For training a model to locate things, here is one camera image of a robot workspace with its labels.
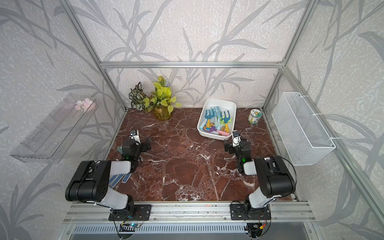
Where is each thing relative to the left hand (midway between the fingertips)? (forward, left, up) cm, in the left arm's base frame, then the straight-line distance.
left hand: (141, 138), depth 94 cm
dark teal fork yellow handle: (+25, -44, -6) cm, 51 cm away
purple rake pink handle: (+11, -46, -5) cm, 48 cm away
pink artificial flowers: (+3, +21, +26) cm, 33 cm away
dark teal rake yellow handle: (+21, -57, -4) cm, 60 cm away
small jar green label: (+18, -76, +2) cm, 78 cm away
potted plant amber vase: (+18, -12, +15) cm, 26 cm away
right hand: (+1, -59, +1) cm, 59 cm away
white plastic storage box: (+33, -62, -4) cm, 70 cm away
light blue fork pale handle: (+25, -50, -3) cm, 56 cm away
